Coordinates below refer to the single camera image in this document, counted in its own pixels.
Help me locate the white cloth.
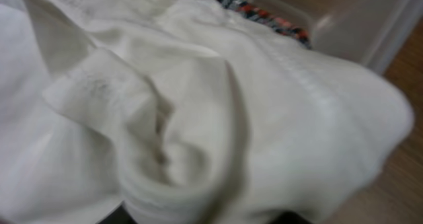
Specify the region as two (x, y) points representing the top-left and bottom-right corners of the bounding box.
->
(1, 0), (414, 223)

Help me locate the clear plastic storage bin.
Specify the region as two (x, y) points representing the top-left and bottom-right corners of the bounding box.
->
(248, 0), (422, 74)

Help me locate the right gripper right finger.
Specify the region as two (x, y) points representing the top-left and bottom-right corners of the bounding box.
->
(269, 211), (312, 224)

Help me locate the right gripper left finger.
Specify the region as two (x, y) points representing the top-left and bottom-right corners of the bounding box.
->
(97, 205), (137, 224)

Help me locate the plaid flannel cloth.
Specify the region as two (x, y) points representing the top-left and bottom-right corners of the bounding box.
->
(216, 0), (311, 50)

